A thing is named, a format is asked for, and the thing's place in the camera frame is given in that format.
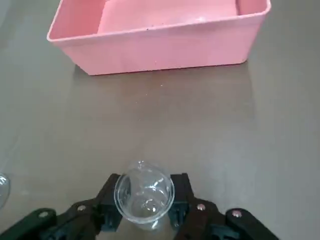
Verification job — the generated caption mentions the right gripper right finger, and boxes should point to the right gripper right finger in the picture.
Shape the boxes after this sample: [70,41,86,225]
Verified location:
[168,172,281,240]

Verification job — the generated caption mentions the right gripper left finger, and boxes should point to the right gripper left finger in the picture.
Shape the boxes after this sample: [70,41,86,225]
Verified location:
[0,173,126,240]

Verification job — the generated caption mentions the small glass beaker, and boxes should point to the small glass beaker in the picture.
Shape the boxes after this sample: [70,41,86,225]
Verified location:
[113,159,176,231]

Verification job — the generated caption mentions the large glass beaker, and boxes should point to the large glass beaker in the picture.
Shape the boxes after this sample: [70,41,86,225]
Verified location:
[0,172,13,209]

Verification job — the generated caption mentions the pink plastic container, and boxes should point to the pink plastic container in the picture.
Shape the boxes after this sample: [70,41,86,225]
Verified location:
[46,0,272,76]

